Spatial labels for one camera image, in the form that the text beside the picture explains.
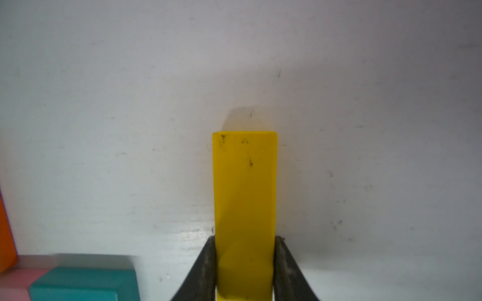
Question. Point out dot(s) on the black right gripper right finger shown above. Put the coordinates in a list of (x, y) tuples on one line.
[(289, 283)]

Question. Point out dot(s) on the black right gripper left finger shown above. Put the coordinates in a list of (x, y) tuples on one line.
[(201, 281)]

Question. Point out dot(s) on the yellow block group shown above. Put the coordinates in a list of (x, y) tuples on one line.
[(244, 182)]

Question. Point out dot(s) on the teal block group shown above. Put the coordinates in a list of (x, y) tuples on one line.
[(64, 283)]

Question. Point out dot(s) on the pink block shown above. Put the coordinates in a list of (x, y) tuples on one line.
[(16, 282)]

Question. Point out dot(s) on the orange block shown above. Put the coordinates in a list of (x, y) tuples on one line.
[(9, 256)]

